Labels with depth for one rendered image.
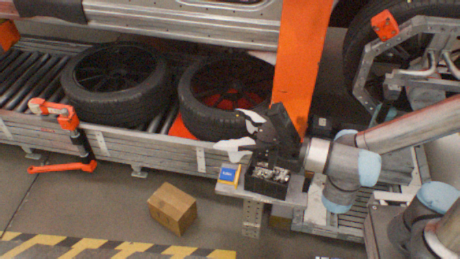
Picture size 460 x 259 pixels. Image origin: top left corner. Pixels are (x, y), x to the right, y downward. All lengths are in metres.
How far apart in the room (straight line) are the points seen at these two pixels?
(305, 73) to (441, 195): 0.63
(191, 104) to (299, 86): 0.77
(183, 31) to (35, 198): 1.34
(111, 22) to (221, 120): 0.85
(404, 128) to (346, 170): 0.17
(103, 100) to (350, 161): 1.62
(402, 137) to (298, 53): 0.60
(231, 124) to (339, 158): 1.19
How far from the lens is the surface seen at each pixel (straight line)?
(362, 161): 0.79
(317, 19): 1.28
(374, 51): 1.67
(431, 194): 1.07
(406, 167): 2.28
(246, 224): 1.94
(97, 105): 2.16
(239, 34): 1.95
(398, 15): 1.70
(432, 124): 0.86
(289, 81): 1.43
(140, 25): 2.13
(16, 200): 2.53
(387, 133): 0.89
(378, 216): 1.26
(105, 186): 2.36
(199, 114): 1.95
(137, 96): 2.13
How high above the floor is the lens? 1.82
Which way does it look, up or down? 46 degrees down
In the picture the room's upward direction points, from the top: straight up
